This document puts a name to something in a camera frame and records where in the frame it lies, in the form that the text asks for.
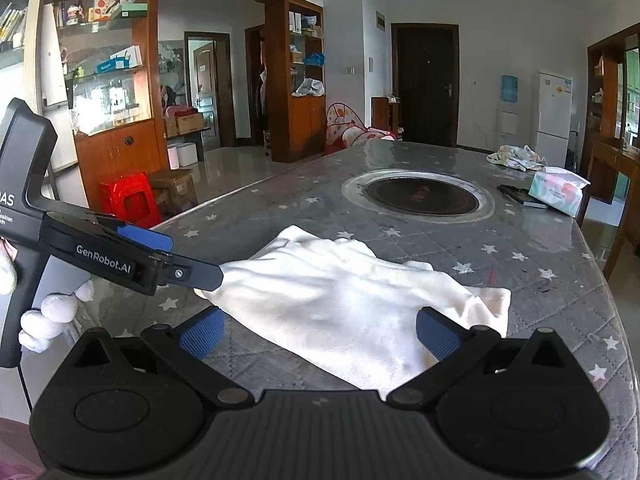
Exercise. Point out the dark wooden entrance door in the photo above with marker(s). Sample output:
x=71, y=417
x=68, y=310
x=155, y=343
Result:
x=425, y=85

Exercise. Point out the patterned crumpled cloth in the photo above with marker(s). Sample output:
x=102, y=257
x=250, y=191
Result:
x=517, y=156

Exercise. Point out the tissue box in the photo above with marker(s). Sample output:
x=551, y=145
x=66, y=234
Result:
x=555, y=190

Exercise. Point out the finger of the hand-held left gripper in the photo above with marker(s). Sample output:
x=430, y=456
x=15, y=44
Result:
x=145, y=237
x=195, y=275

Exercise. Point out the brown wooden stool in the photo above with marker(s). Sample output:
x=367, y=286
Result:
x=170, y=177

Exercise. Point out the cardboard box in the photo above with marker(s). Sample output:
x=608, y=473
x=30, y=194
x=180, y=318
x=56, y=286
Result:
x=190, y=124

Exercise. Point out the white garment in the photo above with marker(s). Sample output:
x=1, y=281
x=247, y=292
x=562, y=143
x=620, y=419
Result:
x=325, y=285

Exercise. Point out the row of books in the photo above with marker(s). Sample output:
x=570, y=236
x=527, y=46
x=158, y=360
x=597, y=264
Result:
x=12, y=20

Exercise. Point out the colourful play tent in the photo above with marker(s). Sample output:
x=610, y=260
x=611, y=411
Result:
x=345, y=130

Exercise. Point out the person's pink clothing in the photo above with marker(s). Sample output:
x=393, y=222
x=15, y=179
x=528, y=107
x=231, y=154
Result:
x=15, y=452

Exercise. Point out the wooden interior door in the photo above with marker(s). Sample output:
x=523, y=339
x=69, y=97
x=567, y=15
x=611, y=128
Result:
x=205, y=85

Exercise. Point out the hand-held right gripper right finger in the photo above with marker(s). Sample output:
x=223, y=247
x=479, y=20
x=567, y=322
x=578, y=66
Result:
x=440, y=335

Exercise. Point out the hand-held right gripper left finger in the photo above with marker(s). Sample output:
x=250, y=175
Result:
x=200, y=330

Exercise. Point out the flower wall picture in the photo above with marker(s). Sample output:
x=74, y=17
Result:
x=172, y=56

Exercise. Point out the person's left hand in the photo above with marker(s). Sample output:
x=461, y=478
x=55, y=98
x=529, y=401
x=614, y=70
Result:
x=60, y=310

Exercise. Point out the wooden side table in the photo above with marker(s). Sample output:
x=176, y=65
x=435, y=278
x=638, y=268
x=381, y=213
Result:
x=615, y=155

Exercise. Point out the blue plastic bag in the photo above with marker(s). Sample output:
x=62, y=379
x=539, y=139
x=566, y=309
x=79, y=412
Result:
x=314, y=59

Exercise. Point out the red plastic stool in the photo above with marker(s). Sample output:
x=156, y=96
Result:
x=132, y=190

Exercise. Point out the water dispenser with blue bottle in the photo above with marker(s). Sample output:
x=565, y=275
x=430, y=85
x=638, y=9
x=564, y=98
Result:
x=509, y=125

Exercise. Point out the round black inset cooktop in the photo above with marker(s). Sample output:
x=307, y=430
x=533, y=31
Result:
x=420, y=195

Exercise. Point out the wooden glass-door cabinet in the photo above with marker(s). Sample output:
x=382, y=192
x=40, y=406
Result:
x=607, y=110

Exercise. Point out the small wooden shoe cabinet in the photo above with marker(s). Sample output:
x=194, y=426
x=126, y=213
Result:
x=382, y=115

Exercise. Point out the white refrigerator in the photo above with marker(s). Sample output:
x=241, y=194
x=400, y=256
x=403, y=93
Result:
x=552, y=110

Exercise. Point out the large wooden display cabinet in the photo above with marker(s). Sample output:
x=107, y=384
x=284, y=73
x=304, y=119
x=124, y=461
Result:
x=120, y=155

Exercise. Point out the blue and white carton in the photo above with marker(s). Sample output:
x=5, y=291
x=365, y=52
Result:
x=120, y=60

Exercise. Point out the wall electrical panel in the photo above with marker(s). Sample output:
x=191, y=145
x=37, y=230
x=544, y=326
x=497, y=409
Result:
x=381, y=20

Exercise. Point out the narrow wooden shelf cabinet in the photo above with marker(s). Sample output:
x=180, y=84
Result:
x=300, y=125

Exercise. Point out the white storage box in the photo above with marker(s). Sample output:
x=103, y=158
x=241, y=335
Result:
x=187, y=155

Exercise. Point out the green flat box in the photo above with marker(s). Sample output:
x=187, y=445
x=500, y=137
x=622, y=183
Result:
x=134, y=9

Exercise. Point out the white plastic bag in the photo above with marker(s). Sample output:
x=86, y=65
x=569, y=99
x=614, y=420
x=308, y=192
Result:
x=307, y=87

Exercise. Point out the black remote control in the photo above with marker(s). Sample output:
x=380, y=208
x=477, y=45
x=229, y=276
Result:
x=520, y=195

